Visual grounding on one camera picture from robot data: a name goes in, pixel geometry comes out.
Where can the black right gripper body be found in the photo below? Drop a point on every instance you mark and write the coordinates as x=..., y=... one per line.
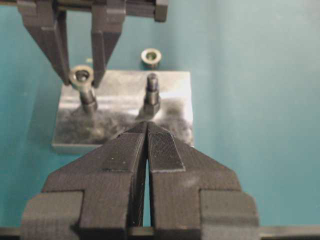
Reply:
x=156, y=9

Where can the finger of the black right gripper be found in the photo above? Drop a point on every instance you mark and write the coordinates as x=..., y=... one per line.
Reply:
x=47, y=26
x=106, y=28

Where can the grey metal base block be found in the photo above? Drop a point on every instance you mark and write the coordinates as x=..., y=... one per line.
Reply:
x=120, y=100

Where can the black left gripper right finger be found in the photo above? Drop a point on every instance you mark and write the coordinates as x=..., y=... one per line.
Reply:
x=194, y=197

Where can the left metal shaft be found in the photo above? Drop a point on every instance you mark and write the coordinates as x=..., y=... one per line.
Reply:
x=88, y=100

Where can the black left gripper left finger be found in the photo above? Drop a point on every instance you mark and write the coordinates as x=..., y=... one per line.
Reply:
x=95, y=197

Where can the metal shaft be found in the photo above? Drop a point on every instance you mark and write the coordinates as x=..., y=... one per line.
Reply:
x=88, y=100
x=152, y=101

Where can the right metal shaft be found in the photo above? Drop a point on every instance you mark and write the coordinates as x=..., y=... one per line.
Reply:
x=152, y=101

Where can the silver metal washer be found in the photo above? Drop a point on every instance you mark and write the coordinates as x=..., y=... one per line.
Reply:
x=81, y=78

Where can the silver metal bushing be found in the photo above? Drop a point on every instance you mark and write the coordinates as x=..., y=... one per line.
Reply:
x=151, y=58

